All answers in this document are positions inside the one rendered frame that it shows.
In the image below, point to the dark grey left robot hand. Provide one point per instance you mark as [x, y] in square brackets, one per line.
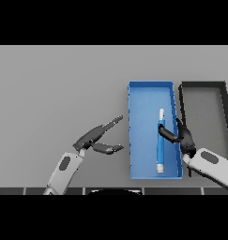
[93, 136]

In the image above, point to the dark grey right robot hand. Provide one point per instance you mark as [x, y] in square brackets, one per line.
[186, 140]

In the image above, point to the blue pipe with pale ends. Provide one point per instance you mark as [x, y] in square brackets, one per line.
[160, 146]

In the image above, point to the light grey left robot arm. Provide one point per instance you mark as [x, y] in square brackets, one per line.
[63, 170]

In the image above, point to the dark grey bin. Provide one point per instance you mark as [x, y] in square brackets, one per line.
[206, 115]

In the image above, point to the blue bin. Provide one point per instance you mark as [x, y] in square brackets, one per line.
[143, 131]

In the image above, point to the dark strip with pale lines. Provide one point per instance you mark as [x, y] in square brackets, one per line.
[168, 191]

